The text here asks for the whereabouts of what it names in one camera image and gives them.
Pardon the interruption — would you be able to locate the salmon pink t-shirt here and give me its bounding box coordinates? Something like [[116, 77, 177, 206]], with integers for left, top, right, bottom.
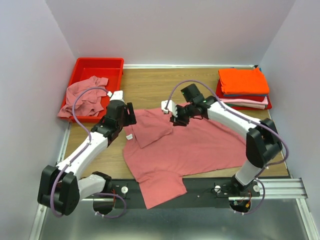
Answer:
[[122, 101, 247, 210]]

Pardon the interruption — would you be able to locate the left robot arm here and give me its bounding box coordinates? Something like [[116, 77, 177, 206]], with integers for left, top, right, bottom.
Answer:
[[37, 99, 137, 217]]

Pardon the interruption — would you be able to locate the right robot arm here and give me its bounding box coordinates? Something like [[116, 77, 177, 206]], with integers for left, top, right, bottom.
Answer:
[[161, 80, 287, 196]]

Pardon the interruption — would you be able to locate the green folded t-shirt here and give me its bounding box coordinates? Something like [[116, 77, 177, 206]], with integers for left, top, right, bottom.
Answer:
[[227, 103, 249, 110]]

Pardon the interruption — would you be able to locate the crumpled pink t-shirt in bin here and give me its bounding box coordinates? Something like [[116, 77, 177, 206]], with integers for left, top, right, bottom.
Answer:
[[57, 76, 109, 118]]

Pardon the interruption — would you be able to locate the orange folded t-shirt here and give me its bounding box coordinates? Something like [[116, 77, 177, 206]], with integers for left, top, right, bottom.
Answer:
[[218, 67, 270, 96]]

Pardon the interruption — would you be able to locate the light pink folded t-shirt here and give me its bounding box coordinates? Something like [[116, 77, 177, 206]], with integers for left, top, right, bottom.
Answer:
[[220, 98, 269, 110]]

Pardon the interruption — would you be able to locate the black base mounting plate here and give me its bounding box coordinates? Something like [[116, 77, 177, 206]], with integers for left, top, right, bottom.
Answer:
[[112, 177, 262, 209]]

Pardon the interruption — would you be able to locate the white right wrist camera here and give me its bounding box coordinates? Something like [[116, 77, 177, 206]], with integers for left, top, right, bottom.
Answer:
[[161, 100, 178, 117]]

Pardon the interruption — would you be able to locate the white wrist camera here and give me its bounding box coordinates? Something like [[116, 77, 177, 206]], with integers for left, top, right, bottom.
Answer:
[[161, 100, 178, 117], [106, 90, 125, 102]]

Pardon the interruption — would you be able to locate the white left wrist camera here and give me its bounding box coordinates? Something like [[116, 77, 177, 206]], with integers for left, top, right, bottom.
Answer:
[[106, 90, 125, 102]]

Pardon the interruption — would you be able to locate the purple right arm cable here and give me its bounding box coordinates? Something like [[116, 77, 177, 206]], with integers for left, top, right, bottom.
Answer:
[[164, 79, 291, 176]]

